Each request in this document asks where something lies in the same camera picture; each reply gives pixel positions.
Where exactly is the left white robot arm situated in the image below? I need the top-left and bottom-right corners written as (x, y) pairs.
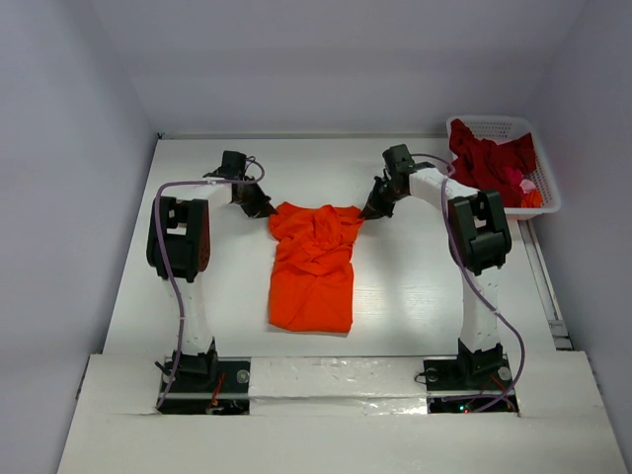
top-left (146, 150), bottom-right (276, 390)

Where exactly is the orange t shirt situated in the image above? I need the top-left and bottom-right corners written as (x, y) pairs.
top-left (268, 202), bottom-right (363, 335)

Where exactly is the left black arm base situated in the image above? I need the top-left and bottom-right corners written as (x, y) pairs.
top-left (158, 358), bottom-right (251, 416)

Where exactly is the small orange cloth in basket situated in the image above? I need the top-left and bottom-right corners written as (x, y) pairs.
top-left (520, 190), bottom-right (543, 208)

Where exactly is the white plastic basket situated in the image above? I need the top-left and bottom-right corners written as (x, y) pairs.
top-left (446, 115), bottom-right (561, 220)

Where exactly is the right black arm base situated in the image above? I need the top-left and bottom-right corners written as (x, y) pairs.
top-left (415, 358), bottom-right (519, 414)

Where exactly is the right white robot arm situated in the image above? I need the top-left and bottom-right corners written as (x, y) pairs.
top-left (360, 144), bottom-right (512, 387)

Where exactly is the dark red t shirt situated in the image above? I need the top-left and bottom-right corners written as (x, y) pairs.
top-left (449, 119), bottom-right (536, 207)

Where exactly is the pink cloth in basket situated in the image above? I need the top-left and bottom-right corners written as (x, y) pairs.
top-left (505, 167), bottom-right (536, 195)

